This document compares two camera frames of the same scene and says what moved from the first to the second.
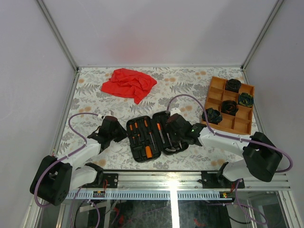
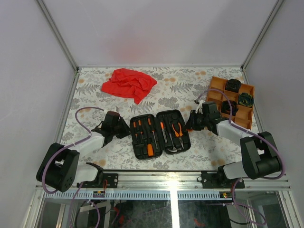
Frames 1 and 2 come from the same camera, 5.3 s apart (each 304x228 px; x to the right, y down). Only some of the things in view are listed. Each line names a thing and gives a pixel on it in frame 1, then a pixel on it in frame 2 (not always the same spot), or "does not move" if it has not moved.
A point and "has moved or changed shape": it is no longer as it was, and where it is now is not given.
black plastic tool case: (148, 137) does not move
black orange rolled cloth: (229, 107) does not move
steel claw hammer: (171, 148) has moved or changed shape
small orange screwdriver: (131, 131) → (134, 124)
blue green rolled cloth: (245, 99) does not move
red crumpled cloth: (127, 83) does not move
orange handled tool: (148, 152) has moved or changed shape
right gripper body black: (176, 136) → (198, 121)
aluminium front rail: (178, 180) does not move
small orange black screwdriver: (136, 127) has moved or changed shape
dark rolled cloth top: (233, 85) does not move
